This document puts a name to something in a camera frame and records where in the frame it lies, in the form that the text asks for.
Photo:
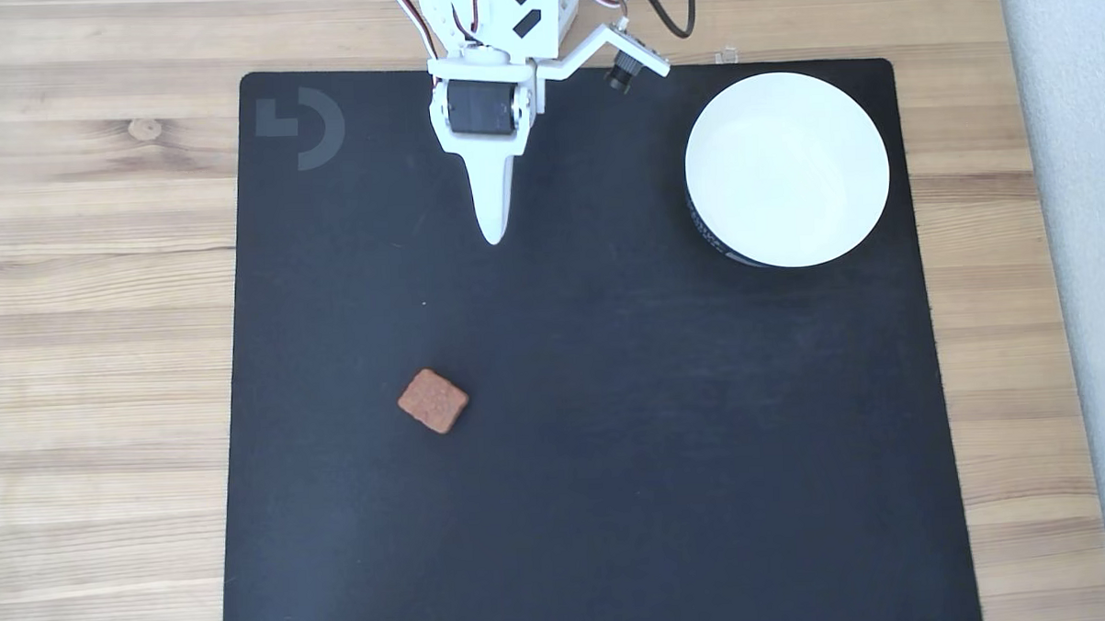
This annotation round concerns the brown square toy block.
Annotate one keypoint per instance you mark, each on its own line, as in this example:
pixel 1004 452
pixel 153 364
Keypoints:
pixel 433 401

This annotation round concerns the black desk mat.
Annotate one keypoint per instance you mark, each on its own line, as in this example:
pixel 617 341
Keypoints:
pixel 566 439

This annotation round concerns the white round bowl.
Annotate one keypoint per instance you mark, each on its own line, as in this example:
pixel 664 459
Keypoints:
pixel 787 169

